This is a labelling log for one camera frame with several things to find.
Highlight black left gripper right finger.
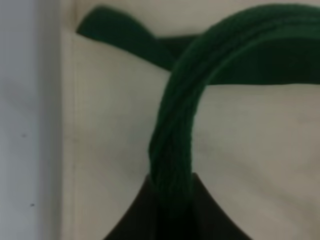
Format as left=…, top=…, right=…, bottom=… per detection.
left=192, top=173, right=250, bottom=240

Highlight cream linen bag green handles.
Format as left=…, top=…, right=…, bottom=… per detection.
left=60, top=0, right=320, bottom=240

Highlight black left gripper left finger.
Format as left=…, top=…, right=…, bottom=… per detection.
left=105, top=176, right=163, bottom=240

